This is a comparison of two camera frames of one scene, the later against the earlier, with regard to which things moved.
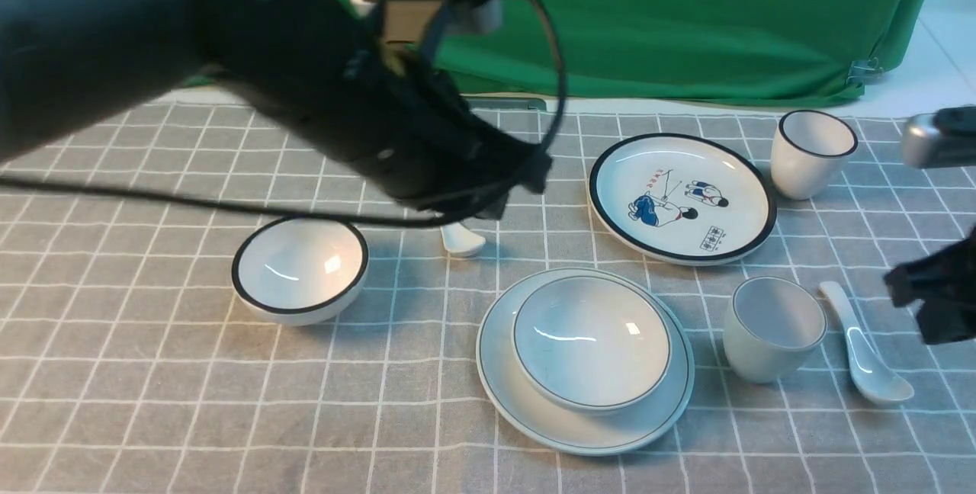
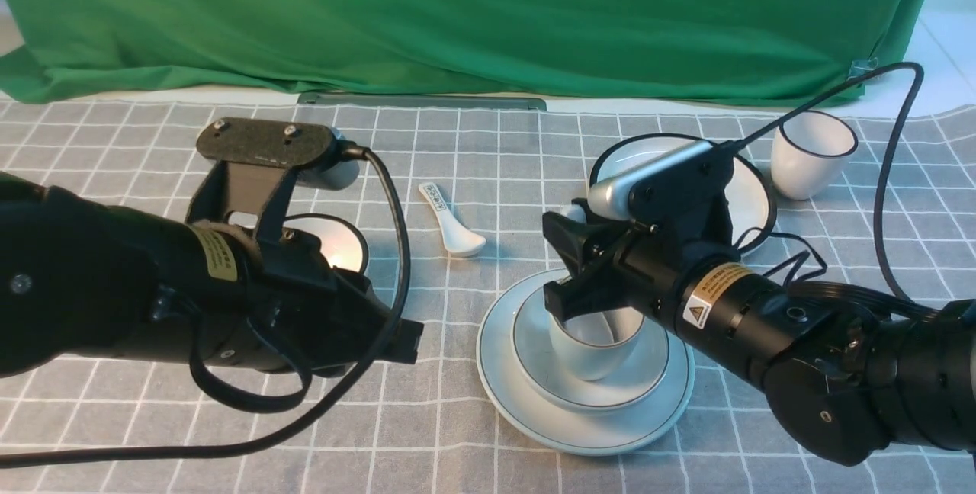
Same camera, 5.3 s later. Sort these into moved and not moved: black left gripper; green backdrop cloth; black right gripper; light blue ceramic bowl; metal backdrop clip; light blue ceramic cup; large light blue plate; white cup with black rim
Moved: light blue ceramic cup; black right gripper; black left gripper
Not moved: large light blue plate; white cup with black rim; green backdrop cloth; light blue ceramic bowl; metal backdrop clip
